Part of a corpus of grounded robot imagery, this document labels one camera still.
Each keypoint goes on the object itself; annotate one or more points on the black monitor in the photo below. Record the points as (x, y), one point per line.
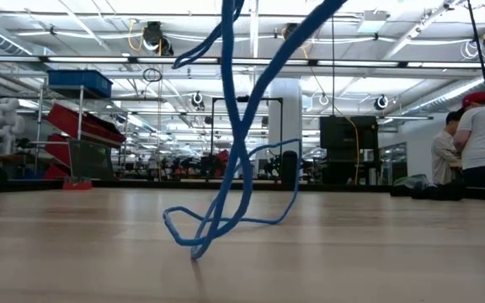
(339, 134)

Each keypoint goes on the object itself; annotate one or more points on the black background robot arm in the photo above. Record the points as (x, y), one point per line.
(289, 166)
(206, 165)

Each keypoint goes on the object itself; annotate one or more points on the white building column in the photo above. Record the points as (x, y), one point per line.
(286, 113)

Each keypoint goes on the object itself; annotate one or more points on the blue plastic tote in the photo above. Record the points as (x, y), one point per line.
(80, 81)

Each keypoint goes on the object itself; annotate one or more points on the black aluminium table frame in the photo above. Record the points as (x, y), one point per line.
(23, 186)

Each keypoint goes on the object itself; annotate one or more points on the metal shelf rack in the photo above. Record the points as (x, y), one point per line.
(80, 113)

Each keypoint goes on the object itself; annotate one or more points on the small red box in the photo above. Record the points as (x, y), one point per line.
(77, 184)

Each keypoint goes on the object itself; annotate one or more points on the thin vertical pole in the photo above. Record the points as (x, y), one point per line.
(332, 63)

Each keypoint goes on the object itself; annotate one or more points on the black camera gantry frame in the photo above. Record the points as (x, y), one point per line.
(268, 99)

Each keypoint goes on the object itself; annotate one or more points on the red plastic bin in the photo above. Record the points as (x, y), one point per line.
(55, 149)
(53, 171)
(67, 120)

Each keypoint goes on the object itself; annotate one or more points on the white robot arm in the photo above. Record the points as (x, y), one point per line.
(4, 124)

